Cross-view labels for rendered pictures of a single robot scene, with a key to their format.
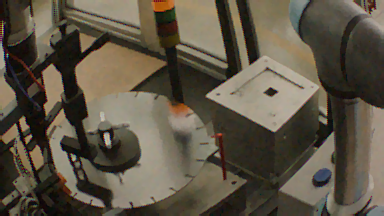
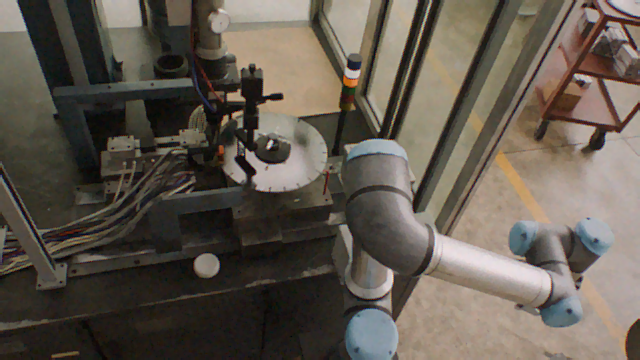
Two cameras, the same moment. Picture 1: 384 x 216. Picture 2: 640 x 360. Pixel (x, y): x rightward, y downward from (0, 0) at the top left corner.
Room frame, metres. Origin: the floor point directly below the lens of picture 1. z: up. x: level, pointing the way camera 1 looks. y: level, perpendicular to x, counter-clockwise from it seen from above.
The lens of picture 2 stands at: (-0.01, -0.26, 1.99)
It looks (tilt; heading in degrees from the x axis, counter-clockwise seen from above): 48 degrees down; 14
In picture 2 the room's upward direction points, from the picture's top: 11 degrees clockwise
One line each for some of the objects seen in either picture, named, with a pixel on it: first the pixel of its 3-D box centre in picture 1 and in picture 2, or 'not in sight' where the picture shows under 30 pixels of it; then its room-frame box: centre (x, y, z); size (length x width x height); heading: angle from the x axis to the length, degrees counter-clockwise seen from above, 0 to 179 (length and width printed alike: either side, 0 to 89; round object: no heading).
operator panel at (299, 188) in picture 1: (332, 180); (385, 248); (0.85, -0.27, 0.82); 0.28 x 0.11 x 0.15; 128
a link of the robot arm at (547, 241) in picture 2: not in sight; (541, 246); (0.72, -0.56, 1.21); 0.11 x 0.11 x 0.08; 20
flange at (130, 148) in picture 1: (109, 144); (272, 145); (0.93, 0.15, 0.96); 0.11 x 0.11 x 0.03
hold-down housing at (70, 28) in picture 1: (67, 69); (251, 97); (0.86, 0.19, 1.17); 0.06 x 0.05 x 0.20; 119
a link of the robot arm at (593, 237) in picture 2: not in sight; (583, 244); (0.77, -0.65, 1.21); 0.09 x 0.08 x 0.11; 110
